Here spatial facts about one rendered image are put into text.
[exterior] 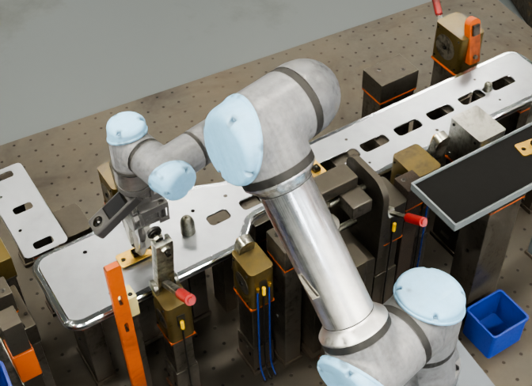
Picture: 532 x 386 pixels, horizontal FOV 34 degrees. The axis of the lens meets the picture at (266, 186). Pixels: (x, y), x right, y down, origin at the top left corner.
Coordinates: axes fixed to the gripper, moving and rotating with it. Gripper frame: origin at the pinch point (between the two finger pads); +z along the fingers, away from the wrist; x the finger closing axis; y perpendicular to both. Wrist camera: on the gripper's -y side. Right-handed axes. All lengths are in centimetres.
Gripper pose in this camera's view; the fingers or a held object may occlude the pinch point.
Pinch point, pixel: (135, 248)
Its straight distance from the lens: 189.4
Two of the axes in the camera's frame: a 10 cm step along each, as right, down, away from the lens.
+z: 0.0, 6.9, 7.2
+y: 8.4, -3.9, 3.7
